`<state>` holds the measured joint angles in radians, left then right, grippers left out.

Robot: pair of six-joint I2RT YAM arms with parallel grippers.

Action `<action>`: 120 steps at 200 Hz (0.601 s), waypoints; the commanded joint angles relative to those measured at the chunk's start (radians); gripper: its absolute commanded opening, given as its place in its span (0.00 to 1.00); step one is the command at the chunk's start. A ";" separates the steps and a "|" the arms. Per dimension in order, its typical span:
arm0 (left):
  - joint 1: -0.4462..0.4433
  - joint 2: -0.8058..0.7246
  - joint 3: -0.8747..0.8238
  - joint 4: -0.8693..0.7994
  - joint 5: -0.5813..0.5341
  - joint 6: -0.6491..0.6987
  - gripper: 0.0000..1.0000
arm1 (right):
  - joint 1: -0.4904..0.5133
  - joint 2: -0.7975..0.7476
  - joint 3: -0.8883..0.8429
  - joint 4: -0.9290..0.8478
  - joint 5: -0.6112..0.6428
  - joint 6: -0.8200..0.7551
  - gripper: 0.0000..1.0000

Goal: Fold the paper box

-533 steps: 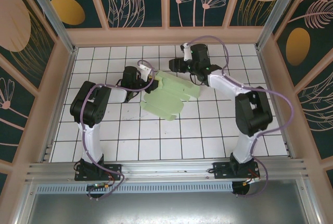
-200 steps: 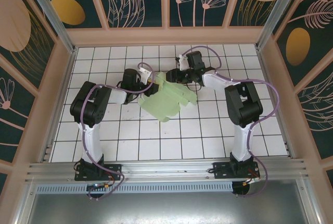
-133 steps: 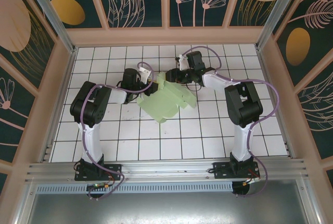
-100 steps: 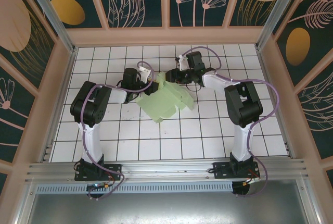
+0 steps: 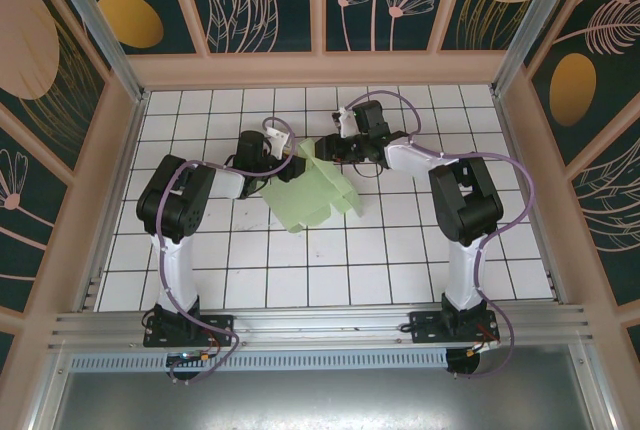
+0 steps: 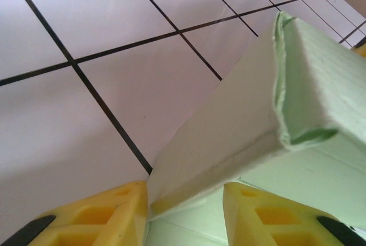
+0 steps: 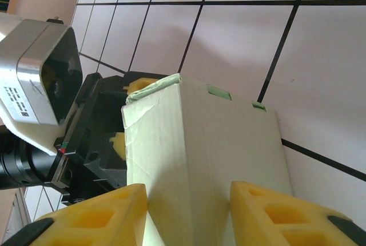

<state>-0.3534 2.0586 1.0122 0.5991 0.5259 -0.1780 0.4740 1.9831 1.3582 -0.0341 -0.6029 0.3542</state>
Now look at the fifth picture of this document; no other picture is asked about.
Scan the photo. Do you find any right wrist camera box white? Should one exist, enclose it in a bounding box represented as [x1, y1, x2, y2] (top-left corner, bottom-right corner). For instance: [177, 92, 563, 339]
[329, 107, 361, 140]

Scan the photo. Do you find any grey metal sheet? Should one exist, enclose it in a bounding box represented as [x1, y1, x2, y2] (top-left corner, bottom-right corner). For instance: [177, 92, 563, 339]
[29, 343, 619, 430]

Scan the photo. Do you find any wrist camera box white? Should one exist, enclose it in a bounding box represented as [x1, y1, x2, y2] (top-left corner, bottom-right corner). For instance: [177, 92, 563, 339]
[263, 125, 291, 159]
[329, 107, 361, 140]

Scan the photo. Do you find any aluminium frame post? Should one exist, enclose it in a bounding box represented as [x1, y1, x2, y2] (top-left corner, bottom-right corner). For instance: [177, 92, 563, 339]
[489, 0, 599, 99]
[40, 0, 151, 104]

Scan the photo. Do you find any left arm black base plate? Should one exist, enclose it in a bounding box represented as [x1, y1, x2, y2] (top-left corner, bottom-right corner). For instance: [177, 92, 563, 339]
[143, 313, 236, 349]

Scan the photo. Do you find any light green paper box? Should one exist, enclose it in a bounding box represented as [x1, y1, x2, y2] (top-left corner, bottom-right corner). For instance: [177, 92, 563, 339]
[258, 137, 366, 236]

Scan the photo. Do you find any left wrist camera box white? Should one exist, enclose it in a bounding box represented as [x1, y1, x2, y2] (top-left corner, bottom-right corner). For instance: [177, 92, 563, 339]
[263, 125, 291, 159]

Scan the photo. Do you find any aluminium frame rail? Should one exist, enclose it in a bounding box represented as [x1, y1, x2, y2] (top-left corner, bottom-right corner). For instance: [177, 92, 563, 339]
[47, 303, 596, 351]

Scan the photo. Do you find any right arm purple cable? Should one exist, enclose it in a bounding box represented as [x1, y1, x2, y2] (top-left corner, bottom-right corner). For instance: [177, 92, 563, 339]
[349, 90, 534, 381]

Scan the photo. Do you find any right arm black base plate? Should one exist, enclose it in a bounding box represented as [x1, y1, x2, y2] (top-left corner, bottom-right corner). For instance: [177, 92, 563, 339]
[408, 310, 501, 346]

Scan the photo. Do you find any grey slotted cable duct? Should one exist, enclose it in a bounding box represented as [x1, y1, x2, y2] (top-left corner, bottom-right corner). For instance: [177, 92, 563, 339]
[67, 348, 450, 372]

